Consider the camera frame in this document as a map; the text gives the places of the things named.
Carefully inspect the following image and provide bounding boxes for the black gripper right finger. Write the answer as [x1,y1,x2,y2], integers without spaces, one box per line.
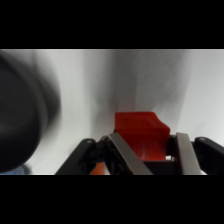
[166,132,224,176]

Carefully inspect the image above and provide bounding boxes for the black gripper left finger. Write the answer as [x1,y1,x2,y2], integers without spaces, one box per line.
[55,132,154,176]

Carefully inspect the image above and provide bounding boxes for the red cube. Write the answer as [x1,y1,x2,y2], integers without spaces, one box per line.
[114,111,171,161]

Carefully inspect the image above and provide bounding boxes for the black bowl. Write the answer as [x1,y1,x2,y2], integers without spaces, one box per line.
[0,53,63,174]

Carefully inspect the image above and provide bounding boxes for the orange cup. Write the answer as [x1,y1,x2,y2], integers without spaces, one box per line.
[89,163,106,176]

